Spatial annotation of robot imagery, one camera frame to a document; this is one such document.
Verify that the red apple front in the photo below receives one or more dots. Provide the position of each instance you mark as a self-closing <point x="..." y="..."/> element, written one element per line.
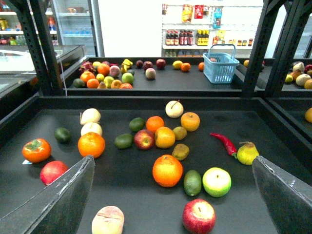
<point x="198" y="217"/>

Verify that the white pear with stem back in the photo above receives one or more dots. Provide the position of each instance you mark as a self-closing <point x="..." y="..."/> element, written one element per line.
<point x="174" y="109"/>

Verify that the orange persimmon with green calyx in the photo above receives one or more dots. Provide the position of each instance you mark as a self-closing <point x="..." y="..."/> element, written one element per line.
<point x="37" y="150"/>

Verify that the small blue basket on shelf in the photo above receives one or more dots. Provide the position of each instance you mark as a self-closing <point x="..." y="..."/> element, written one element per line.
<point x="219" y="67"/>

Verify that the large orange front centre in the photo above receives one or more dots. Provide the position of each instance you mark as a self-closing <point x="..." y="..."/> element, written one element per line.
<point x="167" y="171"/>

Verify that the yellow-green pear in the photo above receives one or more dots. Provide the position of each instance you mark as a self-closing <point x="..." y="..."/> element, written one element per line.
<point x="247" y="152"/>

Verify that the green lime lower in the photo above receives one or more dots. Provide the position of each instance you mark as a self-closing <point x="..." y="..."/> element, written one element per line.
<point x="124" y="141"/>

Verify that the red apple in cluster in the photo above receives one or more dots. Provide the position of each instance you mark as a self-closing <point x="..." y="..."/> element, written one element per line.
<point x="144" y="139"/>

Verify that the green lime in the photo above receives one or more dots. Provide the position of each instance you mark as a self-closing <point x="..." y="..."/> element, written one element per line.
<point x="124" y="141"/>
<point x="137" y="124"/>

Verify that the brown kiwi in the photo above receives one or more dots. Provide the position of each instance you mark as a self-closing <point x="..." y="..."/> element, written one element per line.
<point x="180" y="133"/>
<point x="180" y="151"/>

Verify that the yellow-orange apple front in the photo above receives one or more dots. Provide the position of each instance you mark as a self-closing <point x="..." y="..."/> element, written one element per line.
<point x="164" y="137"/>

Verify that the yellow-orange apple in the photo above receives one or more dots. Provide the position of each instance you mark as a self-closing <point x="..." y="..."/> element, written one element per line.
<point x="164" y="137"/>
<point x="190" y="121"/>

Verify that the white pear lying sideways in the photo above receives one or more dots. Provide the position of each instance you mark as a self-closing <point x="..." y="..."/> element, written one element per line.
<point x="90" y="115"/>

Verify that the brown kiwi lower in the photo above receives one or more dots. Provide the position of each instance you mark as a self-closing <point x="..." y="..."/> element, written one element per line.
<point x="180" y="151"/>

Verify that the yellow-orange apple back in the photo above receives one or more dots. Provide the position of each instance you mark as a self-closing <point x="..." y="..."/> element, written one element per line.
<point x="190" y="121"/>

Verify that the white retail shelf with bottles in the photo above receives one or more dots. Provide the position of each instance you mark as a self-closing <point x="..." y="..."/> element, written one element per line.
<point x="191" y="27"/>

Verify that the brown kiwi upper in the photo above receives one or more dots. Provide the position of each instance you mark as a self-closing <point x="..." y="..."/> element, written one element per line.
<point x="180" y="133"/>

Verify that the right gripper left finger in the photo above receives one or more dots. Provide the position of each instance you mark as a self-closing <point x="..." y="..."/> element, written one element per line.
<point x="56" y="209"/>

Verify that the white pear upright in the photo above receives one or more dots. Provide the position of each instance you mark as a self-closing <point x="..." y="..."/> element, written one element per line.
<point x="91" y="127"/>

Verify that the dark green avocado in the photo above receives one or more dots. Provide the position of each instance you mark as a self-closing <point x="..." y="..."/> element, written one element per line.
<point x="62" y="135"/>

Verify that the red chili pepper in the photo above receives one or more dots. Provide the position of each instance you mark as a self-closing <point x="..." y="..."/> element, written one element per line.
<point x="229" y="146"/>

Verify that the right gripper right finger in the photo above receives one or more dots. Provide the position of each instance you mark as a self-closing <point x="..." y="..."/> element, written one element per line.
<point x="287" y="198"/>

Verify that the green apple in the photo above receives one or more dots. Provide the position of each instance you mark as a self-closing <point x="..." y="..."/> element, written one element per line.
<point x="217" y="182"/>

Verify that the small orange tangerine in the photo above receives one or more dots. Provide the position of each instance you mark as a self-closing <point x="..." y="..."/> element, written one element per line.
<point x="154" y="122"/>

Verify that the black metal shelf upright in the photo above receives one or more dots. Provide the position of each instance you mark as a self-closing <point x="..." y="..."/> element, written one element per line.
<point x="31" y="15"/>

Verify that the large orange near persimmon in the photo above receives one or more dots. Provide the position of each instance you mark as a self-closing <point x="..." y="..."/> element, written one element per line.
<point x="91" y="144"/>

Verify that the small white price label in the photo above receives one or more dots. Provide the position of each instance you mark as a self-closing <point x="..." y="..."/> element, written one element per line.
<point x="26" y="162"/>

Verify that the green lime upper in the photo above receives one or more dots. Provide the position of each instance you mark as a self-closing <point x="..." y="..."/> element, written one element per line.
<point x="137" y="124"/>

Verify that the pale peach front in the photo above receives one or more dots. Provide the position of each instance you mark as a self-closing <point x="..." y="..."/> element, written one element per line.
<point x="108" y="220"/>

